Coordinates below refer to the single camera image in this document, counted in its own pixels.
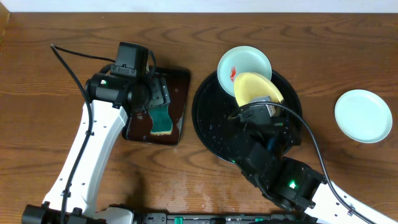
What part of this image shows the green scouring sponge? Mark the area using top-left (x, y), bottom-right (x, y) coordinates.
top-left (149, 105), bottom-right (173, 136)

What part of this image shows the yellow plate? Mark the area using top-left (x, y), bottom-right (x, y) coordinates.
top-left (234, 72), bottom-right (284, 106)

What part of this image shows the light blue plate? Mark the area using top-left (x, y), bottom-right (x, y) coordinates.
top-left (217, 46), bottom-right (272, 96)
top-left (334, 90), bottom-right (393, 144)

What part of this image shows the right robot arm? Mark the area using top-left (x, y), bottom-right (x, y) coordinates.
top-left (228, 107), bottom-right (393, 223)

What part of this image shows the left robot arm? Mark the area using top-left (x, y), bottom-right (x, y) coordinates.
top-left (22, 73), bottom-right (170, 223)

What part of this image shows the black rectangular tray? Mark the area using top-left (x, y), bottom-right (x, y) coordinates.
top-left (122, 68), bottom-right (190, 146)

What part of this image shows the round black tray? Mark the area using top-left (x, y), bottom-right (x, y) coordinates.
top-left (192, 69), bottom-right (302, 163)

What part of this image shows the right black cable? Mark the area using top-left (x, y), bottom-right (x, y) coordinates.
top-left (228, 101), bottom-right (379, 224)

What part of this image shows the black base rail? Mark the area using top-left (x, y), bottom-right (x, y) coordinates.
top-left (102, 203), bottom-right (312, 224)

